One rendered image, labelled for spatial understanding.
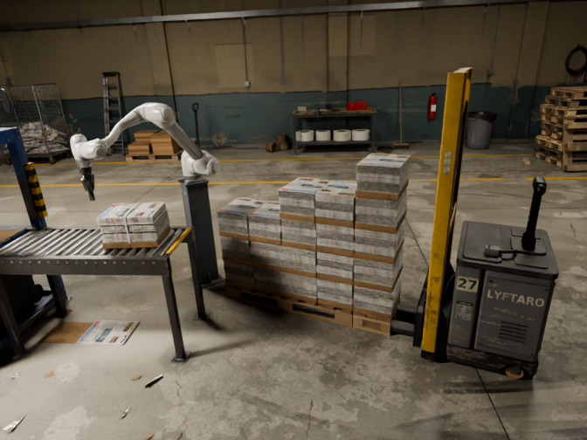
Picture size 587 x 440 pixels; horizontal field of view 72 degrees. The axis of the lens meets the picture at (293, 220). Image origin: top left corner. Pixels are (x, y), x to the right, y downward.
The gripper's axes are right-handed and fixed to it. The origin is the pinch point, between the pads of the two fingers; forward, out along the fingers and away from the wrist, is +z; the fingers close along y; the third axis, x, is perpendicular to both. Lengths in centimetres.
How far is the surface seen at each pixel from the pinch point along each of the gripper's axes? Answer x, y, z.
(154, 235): -46, -13, 24
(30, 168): 71, 38, -11
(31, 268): 34, -30, 41
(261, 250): -108, 38, 60
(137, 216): -36.9, -12.3, 10.4
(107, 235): -14.8, -15.0, 23.1
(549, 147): -555, 518, 86
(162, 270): -56, -29, 41
